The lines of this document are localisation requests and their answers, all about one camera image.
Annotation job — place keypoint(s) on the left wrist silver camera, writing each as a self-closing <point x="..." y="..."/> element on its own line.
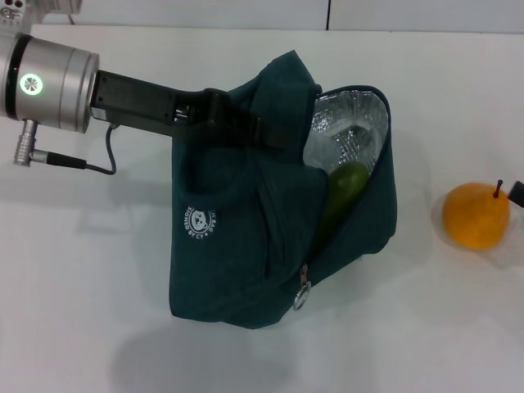
<point x="16" y="16"/>

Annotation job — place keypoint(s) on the clear food container blue lid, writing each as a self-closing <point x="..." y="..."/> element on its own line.
<point x="323" y="151"/>

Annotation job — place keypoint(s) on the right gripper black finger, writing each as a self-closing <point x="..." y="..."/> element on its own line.
<point x="518" y="194"/>

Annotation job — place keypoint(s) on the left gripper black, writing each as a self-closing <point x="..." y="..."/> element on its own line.
<point x="143" y="108"/>

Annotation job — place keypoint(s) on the dark teal fabric lunch bag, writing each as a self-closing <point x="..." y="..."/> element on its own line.
<point x="229" y="245"/>

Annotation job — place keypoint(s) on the green cucumber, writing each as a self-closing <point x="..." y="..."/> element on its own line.
<point x="346" y="184"/>

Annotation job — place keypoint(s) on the orange pear with dark stem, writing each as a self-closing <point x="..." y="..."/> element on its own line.
<point x="475" y="217"/>

